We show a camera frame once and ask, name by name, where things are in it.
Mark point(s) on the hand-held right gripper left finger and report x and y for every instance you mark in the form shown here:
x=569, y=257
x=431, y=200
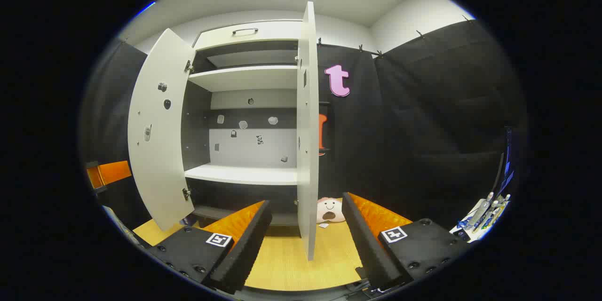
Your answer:
x=249, y=249

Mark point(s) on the white upper cabinet flap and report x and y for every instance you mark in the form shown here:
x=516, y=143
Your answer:
x=273, y=33

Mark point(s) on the black backdrop cloth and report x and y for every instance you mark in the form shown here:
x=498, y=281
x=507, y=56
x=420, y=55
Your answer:
x=423, y=127

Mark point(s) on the white door with phone sticker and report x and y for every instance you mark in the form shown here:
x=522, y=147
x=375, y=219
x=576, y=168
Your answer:
x=160, y=160

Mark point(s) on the white cabinet shelf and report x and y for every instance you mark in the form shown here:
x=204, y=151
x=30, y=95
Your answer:
x=244, y=174
x=244, y=77

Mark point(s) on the pink smiling plush toy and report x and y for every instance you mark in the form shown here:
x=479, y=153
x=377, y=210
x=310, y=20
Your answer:
x=330, y=210

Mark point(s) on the white tube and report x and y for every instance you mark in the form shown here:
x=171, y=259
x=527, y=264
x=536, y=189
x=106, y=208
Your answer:
x=498, y=204
x=484, y=207

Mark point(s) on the white cabinet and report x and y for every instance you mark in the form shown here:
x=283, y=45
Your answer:
x=249, y=150

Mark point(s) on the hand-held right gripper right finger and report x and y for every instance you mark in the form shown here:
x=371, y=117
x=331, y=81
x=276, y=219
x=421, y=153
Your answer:
x=371, y=249

